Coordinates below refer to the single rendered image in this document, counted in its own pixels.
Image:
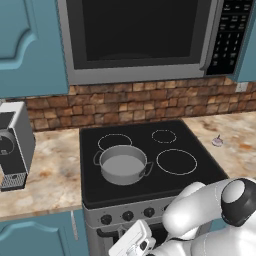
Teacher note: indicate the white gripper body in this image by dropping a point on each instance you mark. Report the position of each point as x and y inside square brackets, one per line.
[128, 240]

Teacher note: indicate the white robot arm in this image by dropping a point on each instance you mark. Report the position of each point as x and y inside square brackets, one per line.
[213, 216]

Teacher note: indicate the black stove knob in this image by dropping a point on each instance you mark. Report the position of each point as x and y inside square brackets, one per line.
[149, 212]
[128, 216]
[165, 208]
[106, 219]

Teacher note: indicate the black and steel stove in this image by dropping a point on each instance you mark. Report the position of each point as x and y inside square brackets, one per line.
[140, 190]

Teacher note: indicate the grey steel pot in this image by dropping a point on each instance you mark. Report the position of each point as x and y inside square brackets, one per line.
[122, 168]

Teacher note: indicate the pale purple garlic bulb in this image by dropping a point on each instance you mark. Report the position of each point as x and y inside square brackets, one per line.
[217, 142]

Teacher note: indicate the teal base cupboard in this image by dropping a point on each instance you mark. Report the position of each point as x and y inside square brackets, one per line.
[218, 224]

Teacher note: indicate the teal base cupboard door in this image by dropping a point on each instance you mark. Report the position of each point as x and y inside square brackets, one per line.
[36, 238]

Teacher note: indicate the grey coffee machine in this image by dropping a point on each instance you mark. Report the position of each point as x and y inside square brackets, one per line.
[20, 146]

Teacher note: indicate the stainless steel microwave oven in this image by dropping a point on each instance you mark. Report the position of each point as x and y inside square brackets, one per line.
[140, 75]

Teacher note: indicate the black microwave door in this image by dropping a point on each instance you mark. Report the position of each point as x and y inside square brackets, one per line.
[140, 30]

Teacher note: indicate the white wall socket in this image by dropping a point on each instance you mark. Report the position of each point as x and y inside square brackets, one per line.
[242, 87]

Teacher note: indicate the teal wall cupboard door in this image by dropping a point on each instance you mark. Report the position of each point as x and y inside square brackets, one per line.
[30, 50]

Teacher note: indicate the teal wall cupboard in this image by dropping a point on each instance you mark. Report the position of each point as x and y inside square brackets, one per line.
[248, 56]

